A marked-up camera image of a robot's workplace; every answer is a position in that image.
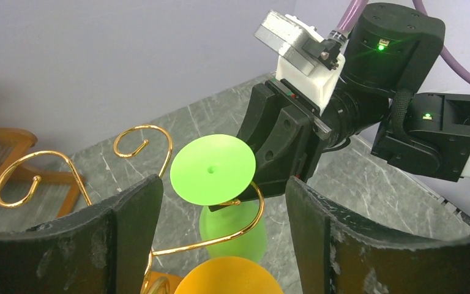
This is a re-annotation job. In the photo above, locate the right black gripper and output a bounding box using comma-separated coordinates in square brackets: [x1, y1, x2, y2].
[208, 77, 333, 212]

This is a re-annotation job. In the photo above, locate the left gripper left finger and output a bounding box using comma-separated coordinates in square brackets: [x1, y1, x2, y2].
[0, 175, 163, 293]

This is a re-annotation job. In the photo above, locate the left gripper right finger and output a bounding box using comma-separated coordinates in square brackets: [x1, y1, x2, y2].
[285, 177, 470, 293]

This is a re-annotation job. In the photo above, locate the green plastic wine glass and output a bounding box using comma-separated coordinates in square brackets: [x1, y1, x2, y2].
[170, 134, 267, 262]

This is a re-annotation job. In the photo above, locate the orange plastic wine glass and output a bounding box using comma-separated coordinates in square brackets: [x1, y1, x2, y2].
[175, 257, 283, 294]

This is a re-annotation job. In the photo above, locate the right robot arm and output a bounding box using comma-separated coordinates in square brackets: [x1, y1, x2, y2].
[228, 1, 470, 203]

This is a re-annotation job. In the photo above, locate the wooden shelf rack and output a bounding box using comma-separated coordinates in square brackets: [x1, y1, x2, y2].
[0, 127, 84, 217]

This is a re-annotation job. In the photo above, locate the gold wire glass rack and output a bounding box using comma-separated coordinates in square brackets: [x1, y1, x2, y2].
[0, 124, 266, 294]

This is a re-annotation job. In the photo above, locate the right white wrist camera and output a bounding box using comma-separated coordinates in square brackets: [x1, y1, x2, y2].
[254, 10, 346, 113]

